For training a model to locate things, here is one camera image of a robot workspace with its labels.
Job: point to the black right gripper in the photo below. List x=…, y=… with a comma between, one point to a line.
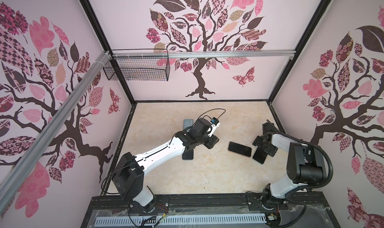
x=257, y=141

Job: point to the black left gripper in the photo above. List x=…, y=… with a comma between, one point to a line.
x=213, y=140

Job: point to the light green phone case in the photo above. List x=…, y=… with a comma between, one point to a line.
x=187, y=123

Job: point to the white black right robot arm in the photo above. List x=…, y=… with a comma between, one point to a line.
x=308, y=165

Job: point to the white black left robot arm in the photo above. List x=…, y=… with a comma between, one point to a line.
x=128, y=176

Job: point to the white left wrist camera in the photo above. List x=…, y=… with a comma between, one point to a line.
x=215, y=123

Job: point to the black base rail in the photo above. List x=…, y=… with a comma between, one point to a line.
x=301, y=210

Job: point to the black wire basket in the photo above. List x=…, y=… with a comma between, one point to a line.
x=138, y=65

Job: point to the aluminium rail back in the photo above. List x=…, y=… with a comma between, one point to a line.
x=212, y=54

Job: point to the aluminium rail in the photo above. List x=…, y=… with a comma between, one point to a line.
x=212, y=54
x=25, y=165

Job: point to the white slotted cable duct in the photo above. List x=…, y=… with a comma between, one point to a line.
x=175, y=220

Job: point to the aluminium rail left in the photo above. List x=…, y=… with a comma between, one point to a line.
x=25, y=165

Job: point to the black corner frame post right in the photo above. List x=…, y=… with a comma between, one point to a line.
x=308, y=32

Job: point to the black corner frame post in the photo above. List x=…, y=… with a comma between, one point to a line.
x=87, y=7
x=308, y=32

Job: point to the black corner frame post left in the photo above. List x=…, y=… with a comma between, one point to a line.
x=87, y=7

